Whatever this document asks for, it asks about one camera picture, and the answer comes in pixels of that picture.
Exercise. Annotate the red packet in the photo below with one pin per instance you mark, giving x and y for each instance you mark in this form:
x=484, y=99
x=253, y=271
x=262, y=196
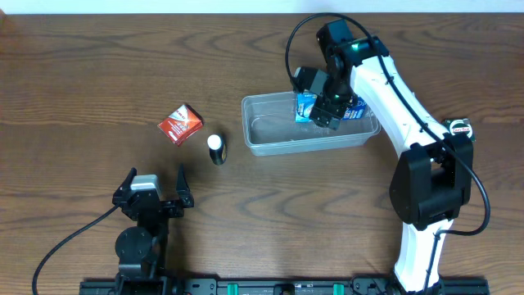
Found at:
x=181, y=124

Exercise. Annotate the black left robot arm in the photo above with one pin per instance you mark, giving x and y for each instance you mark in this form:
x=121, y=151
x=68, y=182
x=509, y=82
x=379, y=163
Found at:
x=141, y=248

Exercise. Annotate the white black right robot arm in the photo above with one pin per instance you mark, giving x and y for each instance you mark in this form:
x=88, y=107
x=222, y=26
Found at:
x=433, y=177

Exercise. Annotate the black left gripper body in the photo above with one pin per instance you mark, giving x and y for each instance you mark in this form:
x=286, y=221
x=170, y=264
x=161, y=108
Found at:
x=171, y=206

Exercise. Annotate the black bottle white cap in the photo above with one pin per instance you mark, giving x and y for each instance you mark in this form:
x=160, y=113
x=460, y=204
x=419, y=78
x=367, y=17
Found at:
x=217, y=149

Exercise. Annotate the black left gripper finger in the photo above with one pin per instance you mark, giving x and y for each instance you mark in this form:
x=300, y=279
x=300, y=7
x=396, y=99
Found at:
x=126, y=184
x=182, y=187

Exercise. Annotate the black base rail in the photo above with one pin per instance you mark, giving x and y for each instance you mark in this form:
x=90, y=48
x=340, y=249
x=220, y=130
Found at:
x=357, y=286

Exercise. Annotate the clear plastic container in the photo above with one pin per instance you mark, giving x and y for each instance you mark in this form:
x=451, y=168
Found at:
x=269, y=127

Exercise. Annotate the blue fever patch box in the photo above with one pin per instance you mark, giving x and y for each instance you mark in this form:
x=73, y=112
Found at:
x=305, y=103

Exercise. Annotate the green round sachet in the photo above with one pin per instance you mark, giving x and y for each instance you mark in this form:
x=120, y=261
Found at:
x=460, y=126

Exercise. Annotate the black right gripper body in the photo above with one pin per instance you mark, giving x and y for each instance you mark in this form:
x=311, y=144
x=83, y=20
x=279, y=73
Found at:
x=327, y=115

